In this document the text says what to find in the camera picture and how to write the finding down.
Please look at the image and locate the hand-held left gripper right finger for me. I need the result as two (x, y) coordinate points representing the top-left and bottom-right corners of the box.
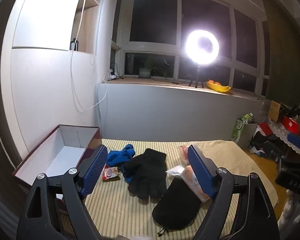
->
(187, 144), (280, 240)

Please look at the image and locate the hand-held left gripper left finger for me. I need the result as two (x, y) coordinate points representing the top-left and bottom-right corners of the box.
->
(16, 144), (108, 240)

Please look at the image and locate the white plastic packet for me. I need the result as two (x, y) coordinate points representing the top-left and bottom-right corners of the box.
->
(166, 165), (185, 180)

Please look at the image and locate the blue knit gloves pair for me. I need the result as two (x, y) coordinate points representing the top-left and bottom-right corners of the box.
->
(107, 144), (136, 184)

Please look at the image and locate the black drawstring pouch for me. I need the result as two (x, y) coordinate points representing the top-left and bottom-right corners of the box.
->
(152, 177), (203, 235)

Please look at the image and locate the dark red cardboard box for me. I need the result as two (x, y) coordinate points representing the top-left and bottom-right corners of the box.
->
(12, 124), (100, 214)

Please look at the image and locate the black knit gloves pair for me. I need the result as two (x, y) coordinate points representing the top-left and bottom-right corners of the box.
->
(120, 148), (168, 199)

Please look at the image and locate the peach soft pack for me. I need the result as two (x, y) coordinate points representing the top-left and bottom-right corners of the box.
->
(181, 165), (211, 203)

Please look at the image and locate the red snack packet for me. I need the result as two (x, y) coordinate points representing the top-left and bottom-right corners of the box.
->
(101, 166), (120, 181)

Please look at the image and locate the blue case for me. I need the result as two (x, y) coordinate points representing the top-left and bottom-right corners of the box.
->
(287, 133), (300, 159)

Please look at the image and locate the black clothes pile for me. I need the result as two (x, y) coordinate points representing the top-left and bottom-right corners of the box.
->
(250, 130), (288, 159)

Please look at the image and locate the white lace cloth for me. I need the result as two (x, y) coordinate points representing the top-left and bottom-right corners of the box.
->
(267, 121), (298, 145)

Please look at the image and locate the green printed bag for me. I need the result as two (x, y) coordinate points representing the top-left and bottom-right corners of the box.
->
(230, 112), (254, 143)

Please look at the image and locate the brown cardboard box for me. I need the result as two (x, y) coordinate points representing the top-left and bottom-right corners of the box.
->
(269, 100), (286, 123)

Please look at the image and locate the yellow fruit bowl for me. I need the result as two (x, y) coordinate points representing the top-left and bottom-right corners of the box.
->
(206, 80), (232, 93)

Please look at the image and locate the white wardrobe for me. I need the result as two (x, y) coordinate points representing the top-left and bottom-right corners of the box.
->
(0, 0), (102, 155)

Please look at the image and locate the potted plant grey pot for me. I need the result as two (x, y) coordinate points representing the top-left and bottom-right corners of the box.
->
(139, 60), (163, 79)

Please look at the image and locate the dark green curtain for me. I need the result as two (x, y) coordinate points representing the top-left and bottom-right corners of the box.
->
(260, 0), (300, 110)

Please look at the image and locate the white hanging cable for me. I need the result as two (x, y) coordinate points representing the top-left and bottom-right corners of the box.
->
(70, 0), (108, 112)

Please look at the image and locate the ring light on tripod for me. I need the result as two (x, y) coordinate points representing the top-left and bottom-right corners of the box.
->
(185, 29), (219, 88)

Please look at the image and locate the window with white frame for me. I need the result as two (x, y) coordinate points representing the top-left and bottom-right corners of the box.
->
(112, 0), (270, 98)

